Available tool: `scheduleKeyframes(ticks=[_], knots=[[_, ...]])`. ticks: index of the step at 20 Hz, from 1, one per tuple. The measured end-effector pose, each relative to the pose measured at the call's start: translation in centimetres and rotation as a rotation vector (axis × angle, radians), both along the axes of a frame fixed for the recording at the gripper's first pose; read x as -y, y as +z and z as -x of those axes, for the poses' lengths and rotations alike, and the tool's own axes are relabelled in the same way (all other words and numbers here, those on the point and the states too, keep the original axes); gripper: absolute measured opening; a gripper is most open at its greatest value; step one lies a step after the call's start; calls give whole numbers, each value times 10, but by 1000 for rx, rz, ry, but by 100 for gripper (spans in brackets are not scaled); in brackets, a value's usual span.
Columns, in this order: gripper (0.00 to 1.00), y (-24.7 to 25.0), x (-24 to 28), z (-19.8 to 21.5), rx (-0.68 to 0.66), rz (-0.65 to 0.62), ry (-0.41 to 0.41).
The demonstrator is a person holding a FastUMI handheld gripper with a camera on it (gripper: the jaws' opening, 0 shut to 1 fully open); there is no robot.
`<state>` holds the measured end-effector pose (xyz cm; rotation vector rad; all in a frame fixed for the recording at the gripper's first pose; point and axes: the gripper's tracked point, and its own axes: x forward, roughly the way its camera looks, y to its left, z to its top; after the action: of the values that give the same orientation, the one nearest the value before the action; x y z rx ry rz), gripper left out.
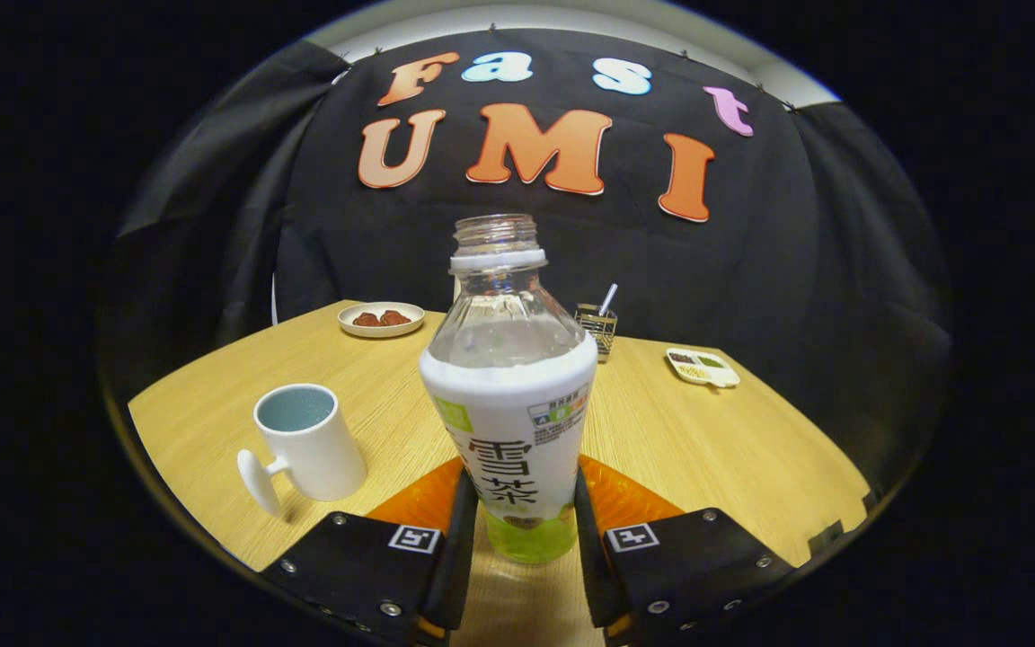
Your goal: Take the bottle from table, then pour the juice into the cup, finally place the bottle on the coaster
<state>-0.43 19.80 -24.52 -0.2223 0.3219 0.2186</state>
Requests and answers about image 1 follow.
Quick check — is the black backdrop cloth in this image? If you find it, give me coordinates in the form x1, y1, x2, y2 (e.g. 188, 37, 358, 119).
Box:
95, 27, 954, 504

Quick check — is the clear juice bottle white label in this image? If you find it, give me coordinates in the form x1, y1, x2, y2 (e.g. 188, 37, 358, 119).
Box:
419, 214, 599, 565

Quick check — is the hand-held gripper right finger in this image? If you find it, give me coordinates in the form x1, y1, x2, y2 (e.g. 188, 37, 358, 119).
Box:
574, 454, 797, 647

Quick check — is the wooden table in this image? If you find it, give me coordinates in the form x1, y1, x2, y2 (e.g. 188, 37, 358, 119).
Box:
127, 299, 871, 647

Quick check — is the white cup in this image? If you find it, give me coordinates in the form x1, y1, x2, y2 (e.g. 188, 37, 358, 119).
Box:
236, 384, 368, 519

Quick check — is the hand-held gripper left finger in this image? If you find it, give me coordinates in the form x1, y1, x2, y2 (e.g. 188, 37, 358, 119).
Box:
261, 454, 480, 647

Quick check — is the divided white bean dish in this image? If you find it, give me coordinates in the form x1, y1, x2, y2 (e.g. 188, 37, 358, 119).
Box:
665, 348, 741, 389

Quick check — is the metal wire holder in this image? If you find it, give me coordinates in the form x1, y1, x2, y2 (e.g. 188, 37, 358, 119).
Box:
574, 304, 618, 363

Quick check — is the round white plate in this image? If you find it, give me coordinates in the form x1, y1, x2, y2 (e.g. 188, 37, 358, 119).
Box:
338, 301, 426, 340

